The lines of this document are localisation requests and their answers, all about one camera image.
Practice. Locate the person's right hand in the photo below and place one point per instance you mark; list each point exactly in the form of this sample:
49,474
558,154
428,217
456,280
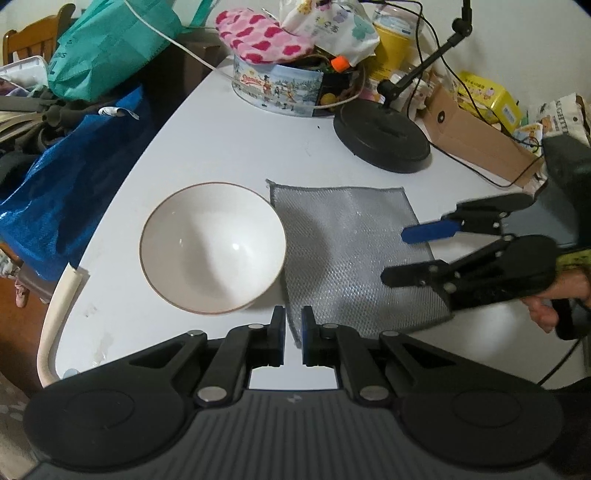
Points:
572,286

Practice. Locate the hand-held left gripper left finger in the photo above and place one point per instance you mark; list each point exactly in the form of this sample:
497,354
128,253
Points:
277,337

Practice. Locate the wooden chair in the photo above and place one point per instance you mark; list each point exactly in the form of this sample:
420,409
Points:
32,37

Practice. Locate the dark clothes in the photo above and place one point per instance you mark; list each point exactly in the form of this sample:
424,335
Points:
60,113

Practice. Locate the yellow green packet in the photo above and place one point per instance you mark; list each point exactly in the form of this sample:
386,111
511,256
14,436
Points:
489,97

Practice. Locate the round printed cookie tin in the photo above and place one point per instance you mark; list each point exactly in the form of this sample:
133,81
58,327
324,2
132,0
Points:
277,90

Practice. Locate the brown cardboard box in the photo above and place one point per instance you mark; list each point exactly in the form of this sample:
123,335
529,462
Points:
466,134

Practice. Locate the black desk stand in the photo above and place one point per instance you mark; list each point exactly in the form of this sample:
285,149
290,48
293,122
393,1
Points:
378,134

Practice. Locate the white plastic lid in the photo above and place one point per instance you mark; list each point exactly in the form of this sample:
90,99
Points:
23,69

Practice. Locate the teal tote bag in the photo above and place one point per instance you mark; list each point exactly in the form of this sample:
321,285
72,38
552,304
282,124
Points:
106,50

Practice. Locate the white bowl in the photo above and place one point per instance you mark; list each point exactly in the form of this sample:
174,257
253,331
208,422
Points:
207,249

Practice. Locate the orange bottle cap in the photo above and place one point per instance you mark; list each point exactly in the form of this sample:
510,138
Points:
340,63

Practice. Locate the grey mesh dishcloth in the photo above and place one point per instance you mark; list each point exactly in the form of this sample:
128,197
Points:
346,258

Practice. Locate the blue woven bag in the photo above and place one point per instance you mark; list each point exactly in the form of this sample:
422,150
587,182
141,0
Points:
60,194

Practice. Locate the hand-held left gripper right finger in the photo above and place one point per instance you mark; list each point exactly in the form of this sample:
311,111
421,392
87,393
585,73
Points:
307,337

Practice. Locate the grey patterned blanket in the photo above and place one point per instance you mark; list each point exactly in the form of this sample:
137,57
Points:
11,415

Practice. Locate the pink heart oven mitt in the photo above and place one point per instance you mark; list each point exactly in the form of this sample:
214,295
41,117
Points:
263,37

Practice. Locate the white printed paper bag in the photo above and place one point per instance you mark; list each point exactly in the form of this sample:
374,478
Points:
558,115

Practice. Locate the brown stool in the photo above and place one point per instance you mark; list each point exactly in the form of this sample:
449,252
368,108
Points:
37,281

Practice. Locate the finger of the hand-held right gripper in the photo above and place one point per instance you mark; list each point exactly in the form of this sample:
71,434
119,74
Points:
415,273
429,231

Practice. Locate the white printed plastic bag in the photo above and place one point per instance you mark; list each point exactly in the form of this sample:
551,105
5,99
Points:
341,32

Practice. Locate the grey patterned cloth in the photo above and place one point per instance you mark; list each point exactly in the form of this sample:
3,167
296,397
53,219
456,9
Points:
7,265

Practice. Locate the beige foam edge guard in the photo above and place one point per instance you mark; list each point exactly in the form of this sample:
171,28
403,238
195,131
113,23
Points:
60,304

